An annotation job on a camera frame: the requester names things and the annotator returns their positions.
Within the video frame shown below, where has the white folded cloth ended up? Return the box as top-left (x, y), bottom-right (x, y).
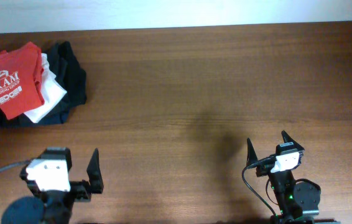
top-left (24, 53), bottom-right (67, 123)

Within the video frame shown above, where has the orange printed t-shirt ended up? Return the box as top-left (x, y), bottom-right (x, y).
top-left (0, 42), bottom-right (45, 119)

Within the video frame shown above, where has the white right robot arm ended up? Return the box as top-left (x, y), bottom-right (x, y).
top-left (241, 131), bottom-right (337, 224)

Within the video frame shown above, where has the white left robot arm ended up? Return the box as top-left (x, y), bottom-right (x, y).
top-left (1, 147), bottom-right (104, 224)

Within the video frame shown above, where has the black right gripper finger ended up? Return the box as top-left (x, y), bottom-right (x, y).
top-left (246, 138), bottom-right (258, 168)
top-left (281, 130), bottom-right (304, 151)

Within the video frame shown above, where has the black folded garment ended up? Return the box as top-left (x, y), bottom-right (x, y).
top-left (0, 41), bottom-right (87, 128)

